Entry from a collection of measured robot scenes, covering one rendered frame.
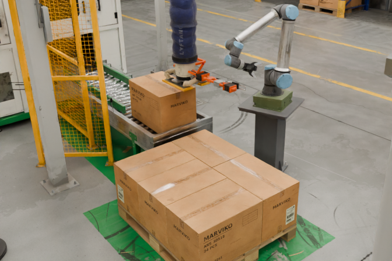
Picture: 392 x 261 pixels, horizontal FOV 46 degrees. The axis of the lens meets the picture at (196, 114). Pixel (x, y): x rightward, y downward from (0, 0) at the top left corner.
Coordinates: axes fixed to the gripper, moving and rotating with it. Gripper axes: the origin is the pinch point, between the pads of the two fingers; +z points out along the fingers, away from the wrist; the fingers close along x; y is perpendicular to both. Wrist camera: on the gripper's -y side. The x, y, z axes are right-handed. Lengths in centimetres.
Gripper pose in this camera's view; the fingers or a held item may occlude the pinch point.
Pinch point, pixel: (260, 71)
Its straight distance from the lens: 421.7
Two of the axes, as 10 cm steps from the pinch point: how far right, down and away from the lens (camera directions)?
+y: -4.9, -1.7, 8.6
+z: 8.3, 2.2, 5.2
